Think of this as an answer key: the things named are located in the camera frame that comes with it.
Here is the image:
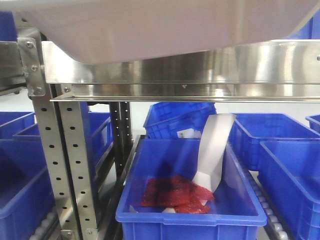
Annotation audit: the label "white lidded storage bin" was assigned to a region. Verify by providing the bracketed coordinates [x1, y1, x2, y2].
[0, 0, 320, 65]

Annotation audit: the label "tilted blue bin behind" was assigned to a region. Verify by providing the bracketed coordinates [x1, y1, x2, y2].
[143, 102, 217, 139]

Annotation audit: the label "blue bin left rear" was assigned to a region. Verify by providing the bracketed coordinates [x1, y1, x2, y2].
[13, 111, 113, 171]

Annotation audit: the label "blue bin right middle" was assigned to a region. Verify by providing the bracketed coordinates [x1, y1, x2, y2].
[228, 112, 320, 171]

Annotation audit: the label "perforated steel shelf upright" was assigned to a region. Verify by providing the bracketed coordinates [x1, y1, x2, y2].
[13, 12, 98, 240]

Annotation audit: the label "blue bin with red packets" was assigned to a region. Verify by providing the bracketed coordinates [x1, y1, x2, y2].
[115, 138, 267, 240]

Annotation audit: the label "blue bin right front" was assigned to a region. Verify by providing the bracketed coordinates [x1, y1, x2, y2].
[258, 141, 320, 240]

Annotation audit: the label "blue bin far right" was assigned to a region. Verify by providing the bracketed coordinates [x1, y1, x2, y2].
[305, 114, 320, 133]

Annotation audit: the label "blue bin left front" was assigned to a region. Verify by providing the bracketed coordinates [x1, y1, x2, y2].
[0, 140, 54, 240]

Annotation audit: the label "blue bin upper right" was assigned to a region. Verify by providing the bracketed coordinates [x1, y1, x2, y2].
[286, 11, 320, 40]

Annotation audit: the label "white paper label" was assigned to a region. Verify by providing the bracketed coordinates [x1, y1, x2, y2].
[177, 128, 202, 139]

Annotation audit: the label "dark perforated rear upright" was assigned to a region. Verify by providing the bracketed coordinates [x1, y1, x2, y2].
[109, 101, 133, 180]

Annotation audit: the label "white plastic sheet piece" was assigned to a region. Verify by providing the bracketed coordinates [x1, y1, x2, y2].
[192, 113, 236, 192]

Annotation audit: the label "red mesh packets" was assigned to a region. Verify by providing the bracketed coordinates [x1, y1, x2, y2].
[141, 175, 215, 214]

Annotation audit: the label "steel shelf front rail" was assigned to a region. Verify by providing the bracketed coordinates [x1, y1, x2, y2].
[42, 39, 320, 103]

